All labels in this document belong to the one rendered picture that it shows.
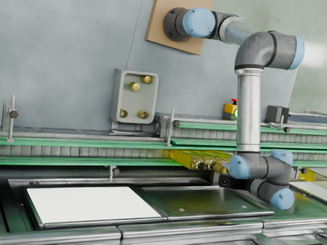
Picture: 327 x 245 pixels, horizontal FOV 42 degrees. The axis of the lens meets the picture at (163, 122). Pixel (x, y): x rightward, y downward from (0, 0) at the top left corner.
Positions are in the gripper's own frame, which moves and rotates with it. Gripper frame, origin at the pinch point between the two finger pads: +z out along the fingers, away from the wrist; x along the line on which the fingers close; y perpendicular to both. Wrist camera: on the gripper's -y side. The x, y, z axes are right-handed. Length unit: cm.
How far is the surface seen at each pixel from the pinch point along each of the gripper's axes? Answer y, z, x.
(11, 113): -79, 16, 17
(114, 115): -34, 37, 14
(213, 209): -7.4, -8.4, -12.6
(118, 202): -42.3, 0.7, -11.5
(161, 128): -14.5, 28.5, 10.6
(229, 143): 17.4, 21.2, 5.9
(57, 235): -69, -21, -11
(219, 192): 7.4, 9.6, -12.9
